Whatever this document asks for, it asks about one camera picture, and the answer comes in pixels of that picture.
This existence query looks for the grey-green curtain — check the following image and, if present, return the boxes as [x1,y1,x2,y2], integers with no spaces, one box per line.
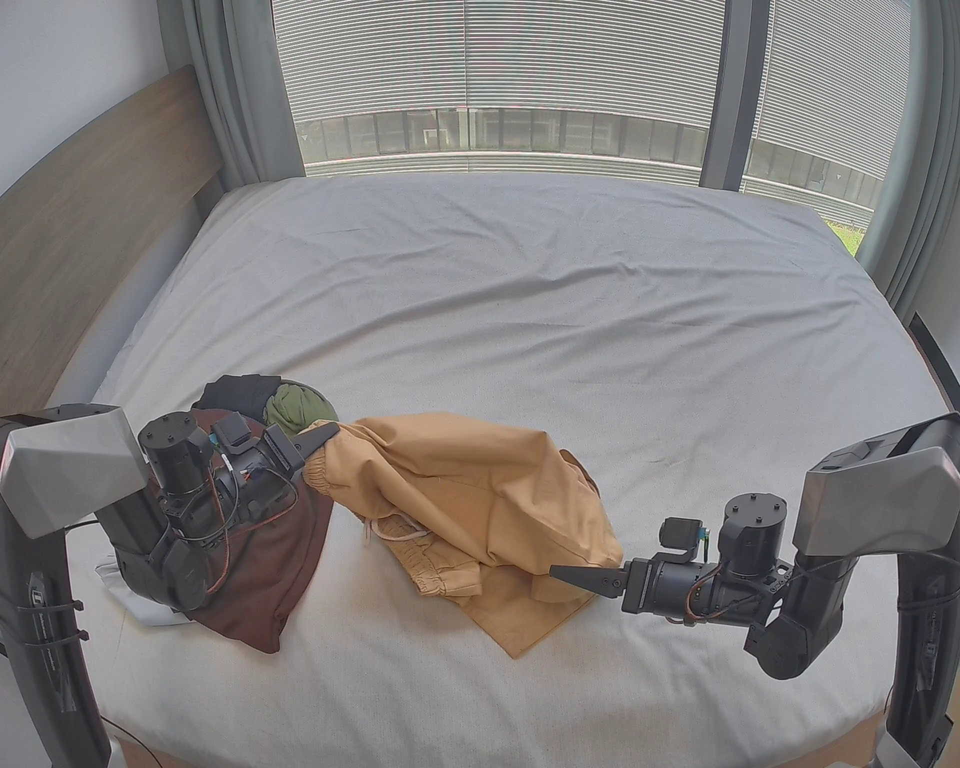
[157,0,309,192]
[855,0,960,320]

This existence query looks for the brown garment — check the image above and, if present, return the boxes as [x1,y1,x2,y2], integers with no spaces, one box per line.
[168,408,335,654]

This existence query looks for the window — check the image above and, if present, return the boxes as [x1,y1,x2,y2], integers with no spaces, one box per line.
[271,0,912,260]

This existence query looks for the white garment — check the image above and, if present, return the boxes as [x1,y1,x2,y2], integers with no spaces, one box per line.
[96,558,189,627]

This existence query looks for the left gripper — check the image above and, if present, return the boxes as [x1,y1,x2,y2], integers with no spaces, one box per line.
[225,421,340,522]

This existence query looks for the black garment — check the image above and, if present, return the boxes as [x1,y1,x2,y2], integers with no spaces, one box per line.
[191,375,285,415]

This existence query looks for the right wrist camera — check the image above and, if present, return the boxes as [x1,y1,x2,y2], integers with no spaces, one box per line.
[658,517,711,565]

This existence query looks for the green garment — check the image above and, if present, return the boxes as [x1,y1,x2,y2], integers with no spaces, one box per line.
[264,382,339,438]

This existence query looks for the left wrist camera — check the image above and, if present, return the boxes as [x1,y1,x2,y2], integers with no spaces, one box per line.
[212,414,261,460]

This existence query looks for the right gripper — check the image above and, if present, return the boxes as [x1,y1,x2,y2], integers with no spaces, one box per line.
[549,556,721,622]

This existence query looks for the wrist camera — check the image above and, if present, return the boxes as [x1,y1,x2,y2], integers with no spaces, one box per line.
[658,517,711,565]
[212,414,261,460]

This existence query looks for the bed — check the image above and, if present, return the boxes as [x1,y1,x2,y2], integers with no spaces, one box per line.
[0,66,960,768]

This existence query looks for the tan shorts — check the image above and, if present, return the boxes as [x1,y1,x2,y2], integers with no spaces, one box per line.
[301,412,625,660]

